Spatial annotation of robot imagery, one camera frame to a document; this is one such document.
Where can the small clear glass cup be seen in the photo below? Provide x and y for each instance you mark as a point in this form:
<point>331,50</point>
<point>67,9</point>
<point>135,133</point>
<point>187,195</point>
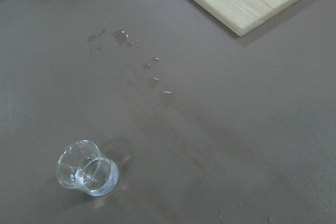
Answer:
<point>84,167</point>

